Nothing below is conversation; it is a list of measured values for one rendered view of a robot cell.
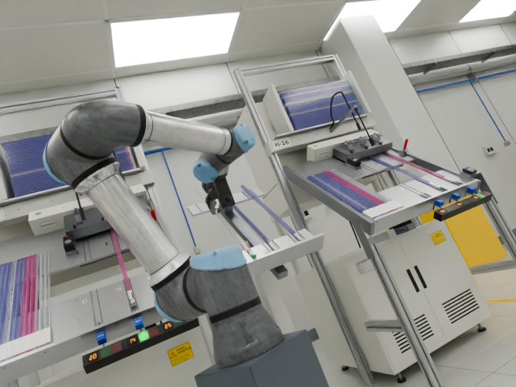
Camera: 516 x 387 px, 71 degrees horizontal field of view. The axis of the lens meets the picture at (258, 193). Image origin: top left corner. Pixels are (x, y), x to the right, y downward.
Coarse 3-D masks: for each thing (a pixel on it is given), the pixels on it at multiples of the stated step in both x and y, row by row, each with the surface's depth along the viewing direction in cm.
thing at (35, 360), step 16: (112, 320) 110; (128, 320) 112; (144, 320) 115; (160, 320) 118; (80, 336) 106; (96, 336) 109; (112, 336) 112; (32, 352) 102; (48, 352) 104; (64, 352) 106; (80, 352) 109; (0, 368) 99; (16, 368) 101; (32, 368) 104; (0, 384) 101
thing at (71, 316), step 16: (112, 288) 125; (144, 288) 125; (64, 304) 120; (80, 304) 120; (96, 304) 119; (112, 304) 119; (128, 304) 119; (144, 304) 118; (64, 320) 114; (80, 320) 114; (96, 320) 113; (64, 336) 109
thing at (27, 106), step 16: (64, 96) 184; (80, 96) 187; (96, 96) 189; (112, 96) 194; (0, 112) 172; (16, 112) 177; (0, 160) 162; (0, 176) 156; (0, 192) 154; (48, 192) 161; (0, 208) 156
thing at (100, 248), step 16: (16, 240) 152; (32, 240) 152; (48, 240) 151; (80, 240) 150; (96, 240) 150; (112, 240) 149; (0, 256) 143; (16, 256) 143; (64, 256) 142; (80, 256) 141; (96, 256) 141; (112, 256) 148
